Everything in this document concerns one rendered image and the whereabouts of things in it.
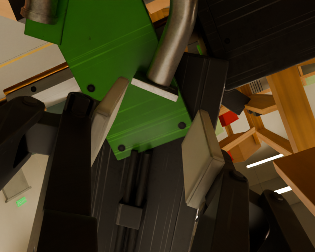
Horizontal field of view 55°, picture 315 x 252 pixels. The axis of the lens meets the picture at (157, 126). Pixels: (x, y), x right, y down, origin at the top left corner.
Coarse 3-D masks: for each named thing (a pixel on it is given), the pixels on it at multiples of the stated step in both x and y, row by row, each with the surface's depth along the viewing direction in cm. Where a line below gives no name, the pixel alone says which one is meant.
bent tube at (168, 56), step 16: (176, 0) 31; (192, 0) 31; (176, 16) 31; (192, 16) 31; (176, 32) 32; (160, 48) 33; (176, 48) 32; (160, 64) 33; (176, 64) 33; (144, 80) 34; (160, 80) 34; (176, 96) 34
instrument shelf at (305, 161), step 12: (288, 156) 88; (300, 156) 84; (312, 156) 81; (276, 168) 88; (288, 168) 79; (300, 168) 76; (312, 168) 73; (288, 180) 74; (300, 180) 69; (312, 180) 67; (300, 192) 64; (312, 192) 61; (312, 204) 57
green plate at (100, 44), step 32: (96, 0) 34; (128, 0) 34; (64, 32) 36; (96, 32) 35; (128, 32) 35; (96, 64) 37; (128, 64) 37; (96, 96) 38; (128, 96) 38; (160, 96) 38; (128, 128) 40; (160, 128) 39
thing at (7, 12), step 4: (0, 0) 63; (4, 0) 64; (0, 4) 65; (4, 4) 65; (8, 4) 66; (0, 8) 66; (4, 8) 67; (8, 8) 68; (0, 12) 68; (4, 12) 69; (8, 12) 70; (12, 12) 70; (4, 16) 71; (8, 16) 71; (12, 16) 72; (16, 20) 75
